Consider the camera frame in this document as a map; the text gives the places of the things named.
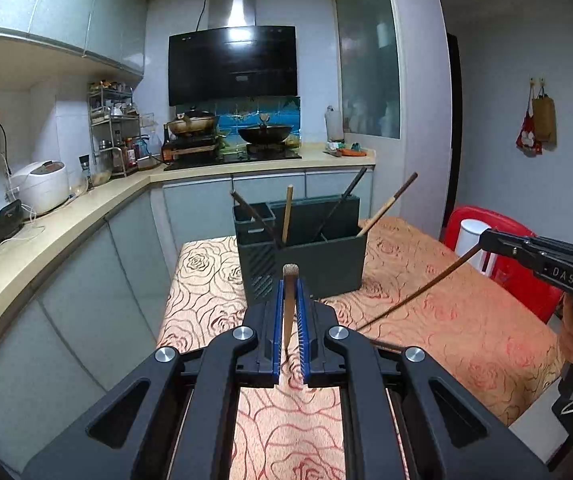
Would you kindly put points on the light bamboo chopstick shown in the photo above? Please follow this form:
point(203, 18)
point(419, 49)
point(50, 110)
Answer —
point(287, 214)

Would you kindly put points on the black chopstick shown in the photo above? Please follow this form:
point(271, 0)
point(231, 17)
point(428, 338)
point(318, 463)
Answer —
point(340, 202)

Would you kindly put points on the black wok right burner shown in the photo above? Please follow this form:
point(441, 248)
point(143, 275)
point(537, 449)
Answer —
point(265, 134)

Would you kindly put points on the orange item on counter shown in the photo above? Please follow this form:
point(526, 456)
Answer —
point(339, 149)

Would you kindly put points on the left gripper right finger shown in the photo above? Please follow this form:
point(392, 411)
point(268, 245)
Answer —
point(334, 356)

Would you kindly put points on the white rice cooker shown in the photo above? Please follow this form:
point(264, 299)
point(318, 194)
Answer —
point(42, 186)

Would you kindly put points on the red plastic chair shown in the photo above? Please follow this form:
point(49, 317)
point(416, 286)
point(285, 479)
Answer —
point(538, 296)

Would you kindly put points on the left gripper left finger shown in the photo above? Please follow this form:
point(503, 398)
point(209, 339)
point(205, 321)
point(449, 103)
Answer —
point(208, 384)

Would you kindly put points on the dark green utensil holder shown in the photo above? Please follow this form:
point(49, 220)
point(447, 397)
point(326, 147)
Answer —
point(330, 267)

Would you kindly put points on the gas stove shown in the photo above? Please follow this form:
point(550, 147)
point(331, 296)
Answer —
point(211, 150)

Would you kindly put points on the metal spice rack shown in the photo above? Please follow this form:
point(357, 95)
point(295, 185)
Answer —
point(114, 122)

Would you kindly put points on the brown hanging bag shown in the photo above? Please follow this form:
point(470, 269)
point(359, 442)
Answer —
point(544, 114)

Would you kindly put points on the upper wall cabinets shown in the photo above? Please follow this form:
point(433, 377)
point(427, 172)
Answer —
point(109, 31)

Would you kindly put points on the red hanging apron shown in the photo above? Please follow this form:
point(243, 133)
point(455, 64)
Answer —
point(526, 140)

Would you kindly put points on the lower kitchen cabinets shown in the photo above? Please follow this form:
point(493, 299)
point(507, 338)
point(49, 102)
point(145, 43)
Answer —
point(113, 301)

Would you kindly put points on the pepper grinder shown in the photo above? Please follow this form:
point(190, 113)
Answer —
point(84, 161)

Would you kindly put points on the black range hood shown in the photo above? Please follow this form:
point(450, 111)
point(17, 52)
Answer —
point(234, 57)

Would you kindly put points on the wok on left burner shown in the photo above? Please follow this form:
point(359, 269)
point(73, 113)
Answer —
point(192, 122)

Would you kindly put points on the beige kitchen countertop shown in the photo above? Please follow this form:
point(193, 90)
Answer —
point(22, 260)

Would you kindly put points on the white bottle on counter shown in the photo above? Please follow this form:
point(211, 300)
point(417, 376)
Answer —
point(334, 126)

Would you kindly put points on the dark crossing chopstick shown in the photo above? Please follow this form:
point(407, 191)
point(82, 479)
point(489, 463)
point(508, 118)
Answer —
point(387, 346)

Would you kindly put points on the light brown chopstick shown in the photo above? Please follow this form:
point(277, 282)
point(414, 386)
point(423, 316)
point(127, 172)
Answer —
point(290, 277)

